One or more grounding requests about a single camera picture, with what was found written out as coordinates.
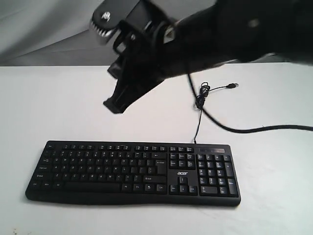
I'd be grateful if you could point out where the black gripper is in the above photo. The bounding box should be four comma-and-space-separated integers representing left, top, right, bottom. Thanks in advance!
103, 19, 235, 113

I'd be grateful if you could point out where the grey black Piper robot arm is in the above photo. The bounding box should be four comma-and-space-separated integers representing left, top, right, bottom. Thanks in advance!
103, 0, 313, 114

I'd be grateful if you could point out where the black acer keyboard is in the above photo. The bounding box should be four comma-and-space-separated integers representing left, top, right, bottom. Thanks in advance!
25, 141, 241, 206

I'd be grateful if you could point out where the grey backdrop cloth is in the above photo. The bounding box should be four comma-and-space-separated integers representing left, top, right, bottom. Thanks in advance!
0, 0, 313, 67

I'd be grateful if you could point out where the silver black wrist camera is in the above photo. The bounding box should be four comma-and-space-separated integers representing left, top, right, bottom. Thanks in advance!
90, 0, 175, 49

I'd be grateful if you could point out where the black USB cable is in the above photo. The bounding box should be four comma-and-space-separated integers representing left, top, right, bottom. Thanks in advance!
192, 81, 240, 145

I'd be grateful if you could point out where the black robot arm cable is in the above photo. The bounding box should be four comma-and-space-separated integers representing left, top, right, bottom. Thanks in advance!
112, 22, 313, 135

